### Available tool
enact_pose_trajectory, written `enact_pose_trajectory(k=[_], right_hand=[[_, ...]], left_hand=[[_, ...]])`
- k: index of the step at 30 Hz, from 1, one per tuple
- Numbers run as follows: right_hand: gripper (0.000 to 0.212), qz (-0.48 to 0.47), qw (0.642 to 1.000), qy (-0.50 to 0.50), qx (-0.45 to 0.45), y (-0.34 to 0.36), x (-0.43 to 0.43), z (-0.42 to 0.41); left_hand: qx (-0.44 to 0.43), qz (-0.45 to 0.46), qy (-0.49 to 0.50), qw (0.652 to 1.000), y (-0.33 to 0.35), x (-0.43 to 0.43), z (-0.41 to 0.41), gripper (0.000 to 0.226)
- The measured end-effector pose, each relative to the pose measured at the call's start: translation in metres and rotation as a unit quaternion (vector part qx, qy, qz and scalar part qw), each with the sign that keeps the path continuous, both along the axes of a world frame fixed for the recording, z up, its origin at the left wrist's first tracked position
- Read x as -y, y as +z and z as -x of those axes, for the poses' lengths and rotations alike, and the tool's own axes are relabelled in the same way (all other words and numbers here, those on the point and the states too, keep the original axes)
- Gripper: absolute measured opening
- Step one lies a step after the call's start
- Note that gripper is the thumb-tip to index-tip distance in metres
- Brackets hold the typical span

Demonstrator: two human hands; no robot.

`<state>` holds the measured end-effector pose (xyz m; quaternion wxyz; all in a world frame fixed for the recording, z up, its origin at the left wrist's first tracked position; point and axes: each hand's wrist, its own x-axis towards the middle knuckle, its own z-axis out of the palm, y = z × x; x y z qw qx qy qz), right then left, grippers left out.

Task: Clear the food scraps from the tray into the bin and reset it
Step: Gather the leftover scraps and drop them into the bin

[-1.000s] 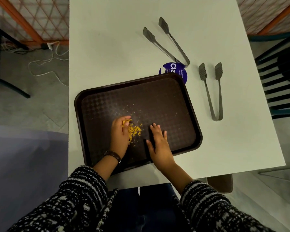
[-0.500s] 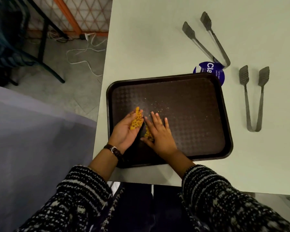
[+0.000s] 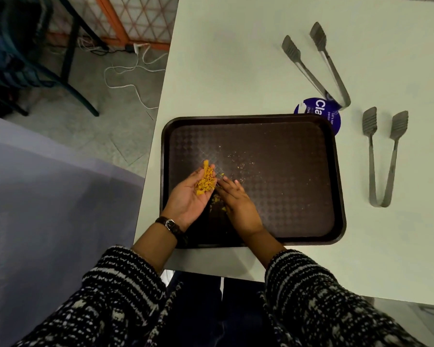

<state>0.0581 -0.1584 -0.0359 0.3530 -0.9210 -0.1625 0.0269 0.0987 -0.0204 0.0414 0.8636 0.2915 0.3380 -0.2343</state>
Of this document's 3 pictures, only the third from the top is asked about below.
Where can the white power plug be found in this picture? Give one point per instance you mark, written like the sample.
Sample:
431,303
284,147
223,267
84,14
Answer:
137,48

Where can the long metal tongs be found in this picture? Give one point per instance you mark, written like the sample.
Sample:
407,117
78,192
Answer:
311,76

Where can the person's left forearm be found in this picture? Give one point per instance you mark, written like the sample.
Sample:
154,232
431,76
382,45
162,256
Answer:
108,296

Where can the round purple sticker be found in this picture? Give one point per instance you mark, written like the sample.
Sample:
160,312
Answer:
318,106

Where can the person's left hand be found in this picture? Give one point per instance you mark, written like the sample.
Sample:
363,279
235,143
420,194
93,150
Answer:
182,204

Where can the pile of yellow crumbs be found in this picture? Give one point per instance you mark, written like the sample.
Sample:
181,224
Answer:
206,178

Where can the person's right forearm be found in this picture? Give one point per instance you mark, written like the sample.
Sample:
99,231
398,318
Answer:
318,303

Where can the person's legs in dark jeans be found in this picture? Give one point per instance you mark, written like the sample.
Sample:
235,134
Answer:
217,314

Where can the orange mesh fence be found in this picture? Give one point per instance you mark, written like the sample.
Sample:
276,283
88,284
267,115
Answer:
112,18

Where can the dark brown plastic tray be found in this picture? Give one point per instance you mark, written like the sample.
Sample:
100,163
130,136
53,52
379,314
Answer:
293,184

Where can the black slatted chair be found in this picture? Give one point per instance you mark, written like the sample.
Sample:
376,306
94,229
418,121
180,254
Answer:
67,68

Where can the short metal tongs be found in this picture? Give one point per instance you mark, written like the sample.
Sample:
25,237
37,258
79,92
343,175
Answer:
390,173

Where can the person's right hand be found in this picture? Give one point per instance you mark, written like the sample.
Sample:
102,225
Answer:
240,209

